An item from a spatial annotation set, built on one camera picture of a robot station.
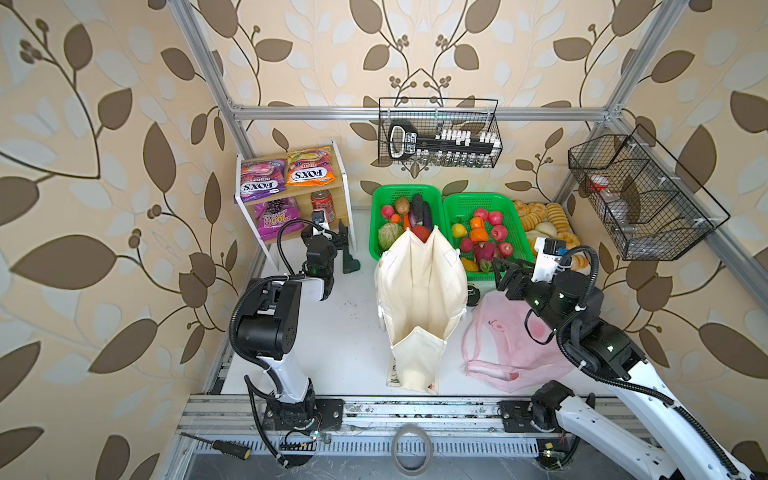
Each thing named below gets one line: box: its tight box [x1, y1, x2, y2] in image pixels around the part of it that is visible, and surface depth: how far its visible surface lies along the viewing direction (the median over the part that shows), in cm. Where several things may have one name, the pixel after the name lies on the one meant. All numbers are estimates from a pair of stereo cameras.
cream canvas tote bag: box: [374, 226, 468, 393], surface depth 79 cm
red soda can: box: [310, 190, 335, 223], surface depth 90 cm
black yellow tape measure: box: [466, 283, 481, 307], surface depth 95 cm
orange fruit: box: [470, 216, 488, 242], surface depth 109 cm
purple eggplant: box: [422, 200, 433, 233], surface depth 115 cm
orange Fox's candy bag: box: [286, 145, 336, 186], surface depth 83 cm
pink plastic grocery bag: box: [462, 292, 574, 394], surface depth 85 cm
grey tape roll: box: [391, 423, 433, 476], surface depth 68 cm
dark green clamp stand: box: [342, 245, 361, 274], surface depth 104 cm
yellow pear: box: [461, 257, 479, 272], surface depth 98 cm
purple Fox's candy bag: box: [240, 159, 287, 203], surface depth 82 cm
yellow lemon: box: [452, 223, 468, 238], surface depth 110 cm
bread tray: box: [514, 200, 589, 271], surface depth 113 cm
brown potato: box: [396, 197, 410, 215], surface depth 117 cm
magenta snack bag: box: [254, 197, 304, 242], surface depth 91 cm
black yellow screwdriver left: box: [180, 432, 252, 460], surface depth 70 cm
